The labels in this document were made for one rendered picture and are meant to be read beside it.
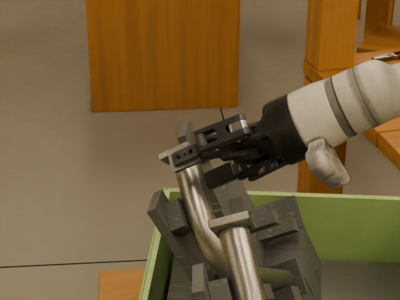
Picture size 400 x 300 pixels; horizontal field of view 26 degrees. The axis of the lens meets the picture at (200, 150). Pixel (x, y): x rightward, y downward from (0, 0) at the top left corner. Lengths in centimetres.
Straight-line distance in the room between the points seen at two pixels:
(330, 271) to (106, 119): 257
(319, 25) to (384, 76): 107
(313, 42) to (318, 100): 111
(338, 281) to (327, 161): 48
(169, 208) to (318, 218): 42
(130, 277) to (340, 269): 35
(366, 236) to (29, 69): 323
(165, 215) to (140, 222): 209
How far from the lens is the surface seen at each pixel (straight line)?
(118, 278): 146
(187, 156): 95
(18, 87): 425
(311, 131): 93
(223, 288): 83
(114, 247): 296
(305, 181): 218
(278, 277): 113
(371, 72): 93
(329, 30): 200
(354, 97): 93
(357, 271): 139
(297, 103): 94
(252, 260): 83
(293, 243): 129
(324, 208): 136
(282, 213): 134
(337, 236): 139
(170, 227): 100
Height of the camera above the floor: 164
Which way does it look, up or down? 27 degrees down
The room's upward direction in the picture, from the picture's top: straight up
